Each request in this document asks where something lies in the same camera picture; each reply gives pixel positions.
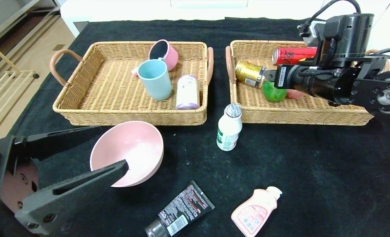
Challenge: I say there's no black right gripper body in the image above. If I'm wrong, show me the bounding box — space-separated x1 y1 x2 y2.
274 64 311 92

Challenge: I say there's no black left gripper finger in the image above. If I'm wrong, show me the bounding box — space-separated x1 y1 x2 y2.
14 125 103 161
14 159 127 235

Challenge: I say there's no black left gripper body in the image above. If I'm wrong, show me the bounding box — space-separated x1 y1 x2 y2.
0 135 41 237

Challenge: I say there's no green lime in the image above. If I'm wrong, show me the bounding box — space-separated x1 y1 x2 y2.
263 81 287 102

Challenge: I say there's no red peach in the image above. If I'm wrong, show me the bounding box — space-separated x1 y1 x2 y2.
286 89 305 99

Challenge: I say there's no white milk drink bottle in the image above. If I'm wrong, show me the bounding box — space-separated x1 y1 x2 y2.
217 104 243 152

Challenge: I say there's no pink lotion bottle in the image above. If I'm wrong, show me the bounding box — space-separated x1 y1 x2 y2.
231 186 282 237

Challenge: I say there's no red soda can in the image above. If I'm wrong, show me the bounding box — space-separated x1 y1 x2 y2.
272 47 318 66

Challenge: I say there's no gold drink can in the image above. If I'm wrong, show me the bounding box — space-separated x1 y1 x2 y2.
235 61 267 89

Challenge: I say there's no pink bowl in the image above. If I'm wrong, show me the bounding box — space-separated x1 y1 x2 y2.
90 121 164 187

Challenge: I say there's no white bottle with purple base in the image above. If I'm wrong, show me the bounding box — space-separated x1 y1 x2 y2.
176 75 200 110

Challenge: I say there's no pink mug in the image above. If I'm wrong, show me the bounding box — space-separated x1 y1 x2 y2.
132 39 179 77

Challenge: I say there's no black cosmetic tube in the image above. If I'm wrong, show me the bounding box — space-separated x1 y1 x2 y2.
145 180 215 237

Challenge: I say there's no teal plastic cup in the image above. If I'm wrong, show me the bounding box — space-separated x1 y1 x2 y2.
137 59 172 101

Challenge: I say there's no black tablecloth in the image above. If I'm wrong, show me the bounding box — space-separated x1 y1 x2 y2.
0 17 390 237

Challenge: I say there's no gray metal shelf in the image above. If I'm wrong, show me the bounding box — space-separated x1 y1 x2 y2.
0 0 61 45

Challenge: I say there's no white table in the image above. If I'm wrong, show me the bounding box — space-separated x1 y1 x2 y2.
61 0 333 38

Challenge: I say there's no wicker basket with handles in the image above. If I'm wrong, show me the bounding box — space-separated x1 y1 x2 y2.
225 40 389 126
49 41 214 126

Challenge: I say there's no thin black loop cable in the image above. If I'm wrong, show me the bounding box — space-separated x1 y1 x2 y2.
299 0 361 35

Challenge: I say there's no black cable with white tag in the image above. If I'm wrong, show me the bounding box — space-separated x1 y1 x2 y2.
372 47 390 59

